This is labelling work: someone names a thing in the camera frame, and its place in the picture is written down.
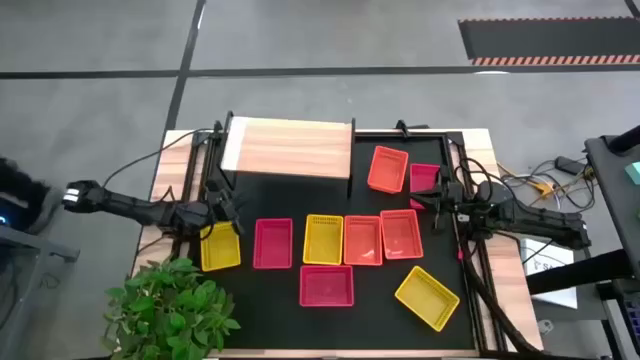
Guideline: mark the yellow plastic basket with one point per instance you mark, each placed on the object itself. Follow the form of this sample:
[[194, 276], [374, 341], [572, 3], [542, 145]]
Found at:
[[323, 240], [220, 250], [426, 298]]

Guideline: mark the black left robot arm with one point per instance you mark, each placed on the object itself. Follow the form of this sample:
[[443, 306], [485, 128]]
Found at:
[[130, 205]]

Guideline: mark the yellow plug connector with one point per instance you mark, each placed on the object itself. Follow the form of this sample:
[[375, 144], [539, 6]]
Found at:
[[544, 188]]

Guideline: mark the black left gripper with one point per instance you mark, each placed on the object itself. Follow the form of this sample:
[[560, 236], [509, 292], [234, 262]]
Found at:
[[220, 205]]

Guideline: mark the black table mat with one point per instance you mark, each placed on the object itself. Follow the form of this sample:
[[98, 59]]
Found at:
[[280, 320]]

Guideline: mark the dark device with blue light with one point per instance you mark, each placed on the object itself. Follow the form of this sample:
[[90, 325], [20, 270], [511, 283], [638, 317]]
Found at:
[[4, 220]]

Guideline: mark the red plastic basket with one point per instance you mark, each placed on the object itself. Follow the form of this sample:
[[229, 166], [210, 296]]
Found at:
[[326, 286], [422, 177], [272, 245]]

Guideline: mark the person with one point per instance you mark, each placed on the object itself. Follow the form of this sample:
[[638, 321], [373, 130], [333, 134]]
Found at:
[[20, 190]]

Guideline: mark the black desk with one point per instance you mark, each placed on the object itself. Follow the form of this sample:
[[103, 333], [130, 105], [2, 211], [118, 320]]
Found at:
[[612, 200]]

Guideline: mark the black metal beam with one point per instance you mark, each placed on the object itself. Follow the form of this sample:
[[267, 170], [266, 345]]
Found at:
[[575, 272]]

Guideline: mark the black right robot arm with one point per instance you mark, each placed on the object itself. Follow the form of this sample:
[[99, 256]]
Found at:
[[540, 222]]

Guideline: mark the small red clip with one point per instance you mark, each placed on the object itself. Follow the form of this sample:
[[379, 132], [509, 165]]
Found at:
[[459, 255]]

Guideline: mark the black clamp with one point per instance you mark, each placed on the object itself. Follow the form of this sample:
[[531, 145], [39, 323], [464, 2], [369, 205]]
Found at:
[[218, 130], [405, 127]]

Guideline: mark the black aluminium table frame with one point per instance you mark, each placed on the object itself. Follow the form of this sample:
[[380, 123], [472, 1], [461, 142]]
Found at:
[[425, 135]]

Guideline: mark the grey metal stand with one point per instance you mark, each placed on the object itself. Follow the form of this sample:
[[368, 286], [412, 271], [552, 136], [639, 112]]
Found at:
[[30, 245]]

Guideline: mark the black power adapter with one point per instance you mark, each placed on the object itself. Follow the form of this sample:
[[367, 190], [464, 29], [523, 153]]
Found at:
[[569, 165]]

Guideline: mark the white metal bracket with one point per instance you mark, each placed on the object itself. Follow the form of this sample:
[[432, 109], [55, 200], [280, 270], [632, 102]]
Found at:
[[545, 327]]

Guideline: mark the white cardboard box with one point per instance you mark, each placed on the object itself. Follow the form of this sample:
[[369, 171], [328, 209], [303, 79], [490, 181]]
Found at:
[[547, 260]]

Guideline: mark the black hazard-striped floor mat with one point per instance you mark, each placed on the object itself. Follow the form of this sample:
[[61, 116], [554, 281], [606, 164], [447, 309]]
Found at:
[[550, 40]]

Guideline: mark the green leafy plant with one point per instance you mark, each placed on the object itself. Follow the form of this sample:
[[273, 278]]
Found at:
[[165, 310]]

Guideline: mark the blue rack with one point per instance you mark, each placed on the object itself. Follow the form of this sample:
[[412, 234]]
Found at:
[[634, 312]]

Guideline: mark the orange plastic basket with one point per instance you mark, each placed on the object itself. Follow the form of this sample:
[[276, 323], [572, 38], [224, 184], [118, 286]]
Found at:
[[401, 235], [363, 241], [388, 170]]

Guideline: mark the teal object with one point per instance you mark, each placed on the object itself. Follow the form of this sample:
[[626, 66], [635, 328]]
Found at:
[[635, 173]]

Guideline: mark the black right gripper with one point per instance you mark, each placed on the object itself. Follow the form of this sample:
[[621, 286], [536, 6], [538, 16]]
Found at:
[[452, 196]]

